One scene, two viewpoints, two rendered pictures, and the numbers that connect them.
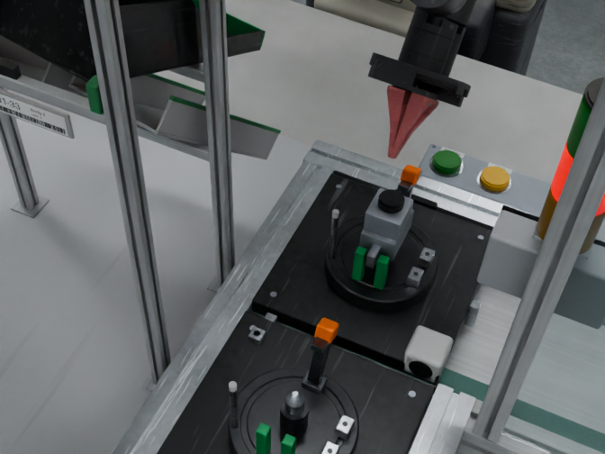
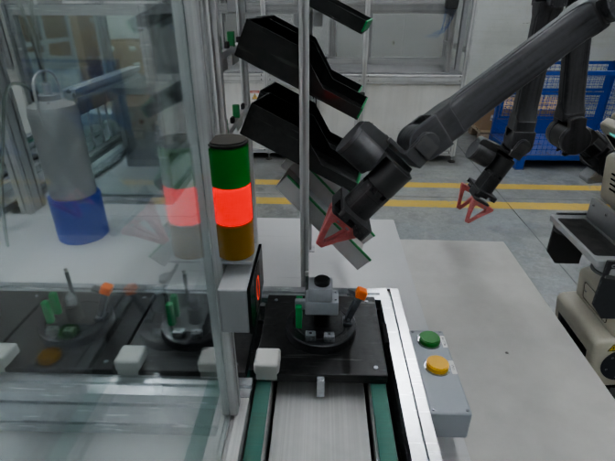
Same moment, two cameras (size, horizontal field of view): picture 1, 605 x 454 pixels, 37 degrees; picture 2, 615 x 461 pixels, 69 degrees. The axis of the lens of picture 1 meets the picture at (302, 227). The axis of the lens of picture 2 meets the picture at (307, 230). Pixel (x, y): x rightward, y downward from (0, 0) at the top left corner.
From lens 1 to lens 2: 91 cm
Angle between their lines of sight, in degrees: 56
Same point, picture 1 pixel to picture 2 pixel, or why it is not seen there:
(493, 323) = (330, 411)
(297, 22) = (512, 280)
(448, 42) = (361, 192)
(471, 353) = (299, 404)
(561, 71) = not seen: outside the picture
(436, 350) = (264, 359)
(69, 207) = (315, 257)
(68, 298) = (266, 273)
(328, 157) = (391, 296)
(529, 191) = (446, 387)
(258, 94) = (440, 284)
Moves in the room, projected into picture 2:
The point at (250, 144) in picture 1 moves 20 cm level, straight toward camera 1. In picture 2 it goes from (343, 248) to (264, 267)
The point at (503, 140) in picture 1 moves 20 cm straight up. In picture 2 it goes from (527, 399) to (552, 318)
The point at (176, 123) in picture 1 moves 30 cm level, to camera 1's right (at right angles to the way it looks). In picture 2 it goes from (287, 190) to (343, 252)
